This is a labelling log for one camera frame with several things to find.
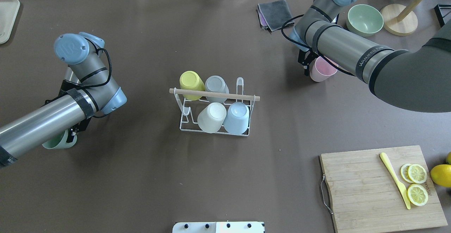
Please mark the lemon slice upper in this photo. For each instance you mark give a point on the lemon slice upper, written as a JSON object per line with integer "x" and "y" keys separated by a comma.
{"x": 413, "y": 173}

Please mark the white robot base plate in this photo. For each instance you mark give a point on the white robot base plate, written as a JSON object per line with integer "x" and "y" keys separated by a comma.
{"x": 219, "y": 227}

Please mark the whole yellow lemon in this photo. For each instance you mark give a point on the whole yellow lemon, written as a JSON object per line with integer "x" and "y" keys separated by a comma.
{"x": 441, "y": 175}

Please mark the lemon slice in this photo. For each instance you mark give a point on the lemon slice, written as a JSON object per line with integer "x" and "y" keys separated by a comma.
{"x": 417, "y": 194}
{"x": 413, "y": 173}

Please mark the grey folded cloth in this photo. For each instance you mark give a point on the grey folded cloth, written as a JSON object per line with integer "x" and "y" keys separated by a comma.
{"x": 273, "y": 15}

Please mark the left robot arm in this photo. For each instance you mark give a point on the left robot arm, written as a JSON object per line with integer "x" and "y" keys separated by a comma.
{"x": 95, "y": 91}

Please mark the white cup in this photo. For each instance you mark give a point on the white cup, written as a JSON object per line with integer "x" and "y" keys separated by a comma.
{"x": 212, "y": 117}

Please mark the wooden stand with round base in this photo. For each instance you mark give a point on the wooden stand with round base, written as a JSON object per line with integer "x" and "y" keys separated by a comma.
{"x": 400, "y": 20}

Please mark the grey cup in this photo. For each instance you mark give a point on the grey cup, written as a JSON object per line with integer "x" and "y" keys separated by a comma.
{"x": 216, "y": 84}

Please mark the wooden cutting board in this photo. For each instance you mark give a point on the wooden cutting board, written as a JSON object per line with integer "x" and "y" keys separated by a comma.
{"x": 364, "y": 198}

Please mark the white wire cup rack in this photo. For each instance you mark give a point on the white wire cup rack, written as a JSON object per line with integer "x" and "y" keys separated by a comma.
{"x": 192, "y": 102}

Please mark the lemon slice lower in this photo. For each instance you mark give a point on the lemon slice lower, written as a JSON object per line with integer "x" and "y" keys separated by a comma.
{"x": 417, "y": 194}

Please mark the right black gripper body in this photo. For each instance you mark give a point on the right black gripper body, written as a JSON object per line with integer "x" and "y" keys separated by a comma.
{"x": 306, "y": 60}

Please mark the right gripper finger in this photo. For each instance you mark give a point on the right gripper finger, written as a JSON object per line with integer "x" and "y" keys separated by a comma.
{"x": 308, "y": 68}

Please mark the light blue cup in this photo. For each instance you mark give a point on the light blue cup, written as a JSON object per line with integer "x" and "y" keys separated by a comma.
{"x": 237, "y": 118}

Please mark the green bowl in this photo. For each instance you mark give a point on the green bowl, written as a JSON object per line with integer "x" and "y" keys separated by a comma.
{"x": 364, "y": 20}

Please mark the yellow plastic knife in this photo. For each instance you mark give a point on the yellow plastic knife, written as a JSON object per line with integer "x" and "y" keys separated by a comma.
{"x": 401, "y": 187}

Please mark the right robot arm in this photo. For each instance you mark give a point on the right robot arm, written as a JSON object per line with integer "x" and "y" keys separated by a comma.
{"x": 417, "y": 81}

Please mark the cream plastic tray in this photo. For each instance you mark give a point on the cream plastic tray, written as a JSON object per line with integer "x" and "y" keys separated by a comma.
{"x": 8, "y": 13}

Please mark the green cup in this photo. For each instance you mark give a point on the green cup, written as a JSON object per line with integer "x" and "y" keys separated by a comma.
{"x": 65, "y": 140}

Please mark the pink cup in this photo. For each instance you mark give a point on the pink cup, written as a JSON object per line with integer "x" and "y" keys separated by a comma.
{"x": 321, "y": 69}

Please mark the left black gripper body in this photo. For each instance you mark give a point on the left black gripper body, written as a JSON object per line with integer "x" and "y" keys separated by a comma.
{"x": 79, "y": 126}

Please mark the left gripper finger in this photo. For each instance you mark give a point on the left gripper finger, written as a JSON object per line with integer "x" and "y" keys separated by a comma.
{"x": 79, "y": 127}

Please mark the yellow cup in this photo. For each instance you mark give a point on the yellow cup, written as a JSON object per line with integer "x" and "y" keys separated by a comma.
{"x": 190, "y": 80}

